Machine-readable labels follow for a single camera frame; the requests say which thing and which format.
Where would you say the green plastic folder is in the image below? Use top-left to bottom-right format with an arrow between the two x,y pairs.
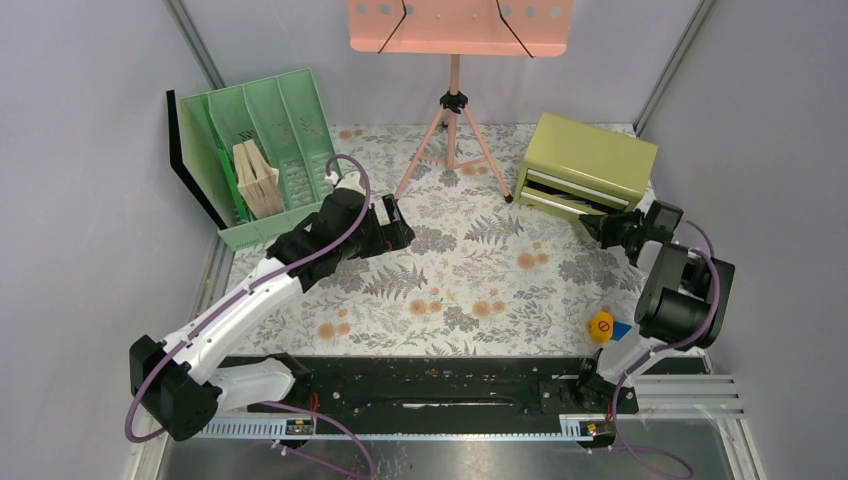
203,92 -> 251,225

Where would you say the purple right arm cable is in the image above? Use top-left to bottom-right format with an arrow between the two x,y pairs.
606,218 -> 723,480

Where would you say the yellow-green drawer cabinet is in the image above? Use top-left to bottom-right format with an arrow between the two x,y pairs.
515,112 -> 658,218

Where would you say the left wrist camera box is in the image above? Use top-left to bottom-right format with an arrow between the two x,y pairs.
333,171 -> 366,196

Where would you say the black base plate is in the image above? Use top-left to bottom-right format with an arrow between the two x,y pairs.
225,352 -> 710,437

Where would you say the yellow blue green toy block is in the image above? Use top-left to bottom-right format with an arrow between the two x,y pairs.
587,311 -> 633,345

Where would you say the purple 52-storey treehouse book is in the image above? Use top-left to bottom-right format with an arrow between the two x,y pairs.
233,143 -> 269,219

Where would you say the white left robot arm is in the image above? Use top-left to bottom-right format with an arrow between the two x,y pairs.
124,187 -> 415,443

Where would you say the green plastic file organizer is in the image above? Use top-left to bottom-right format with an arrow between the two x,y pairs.
210,68 -> 335,251

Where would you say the pink music stand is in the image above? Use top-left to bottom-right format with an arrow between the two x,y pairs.
346,0 -> 574,202

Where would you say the grey cable duct rail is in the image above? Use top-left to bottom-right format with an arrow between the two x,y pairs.
196,412 -> 600,442

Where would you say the white sketch pad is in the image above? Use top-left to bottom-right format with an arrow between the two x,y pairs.
165,90 -> 237,230

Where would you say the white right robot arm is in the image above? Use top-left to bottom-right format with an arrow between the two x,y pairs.
570,200 -> 736,412

